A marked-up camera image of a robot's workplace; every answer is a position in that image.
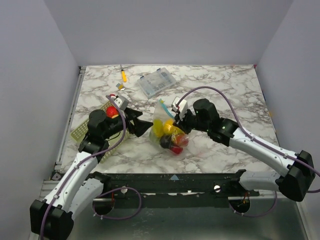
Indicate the red toy pomegranate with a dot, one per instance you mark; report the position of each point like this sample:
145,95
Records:
112,112

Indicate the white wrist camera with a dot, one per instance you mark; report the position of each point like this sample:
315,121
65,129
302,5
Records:
179,106
121,102

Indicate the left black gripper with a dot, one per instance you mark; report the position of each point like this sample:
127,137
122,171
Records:
140,126

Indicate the clear plastic compartment box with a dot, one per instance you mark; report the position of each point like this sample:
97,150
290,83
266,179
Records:
154,83

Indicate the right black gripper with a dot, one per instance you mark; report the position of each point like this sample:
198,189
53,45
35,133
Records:
182,122

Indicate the clear zip top bag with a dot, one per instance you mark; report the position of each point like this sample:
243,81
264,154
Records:
164,134

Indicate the small yellow metal clip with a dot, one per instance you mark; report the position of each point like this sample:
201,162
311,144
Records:
120,87

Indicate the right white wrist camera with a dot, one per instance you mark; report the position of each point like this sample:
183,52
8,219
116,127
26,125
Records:
179,106

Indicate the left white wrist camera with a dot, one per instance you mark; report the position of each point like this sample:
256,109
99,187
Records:
121,102

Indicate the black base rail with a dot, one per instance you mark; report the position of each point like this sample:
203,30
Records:
160,190

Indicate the orange toy fruit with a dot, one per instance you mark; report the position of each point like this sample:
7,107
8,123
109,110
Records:
168,127

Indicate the green perforated plastic basket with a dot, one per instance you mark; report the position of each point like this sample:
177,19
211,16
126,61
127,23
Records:
78,134

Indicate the yellow handled screwdriver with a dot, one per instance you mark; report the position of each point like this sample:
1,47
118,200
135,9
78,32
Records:
123,74

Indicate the red toy apple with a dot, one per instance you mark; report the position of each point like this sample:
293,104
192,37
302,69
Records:
175,149

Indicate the dark purple toy fruit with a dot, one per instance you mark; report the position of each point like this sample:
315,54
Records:
166,141

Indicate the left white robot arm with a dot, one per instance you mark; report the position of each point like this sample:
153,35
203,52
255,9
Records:
53,217

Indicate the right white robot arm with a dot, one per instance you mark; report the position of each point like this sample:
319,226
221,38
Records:
291,173

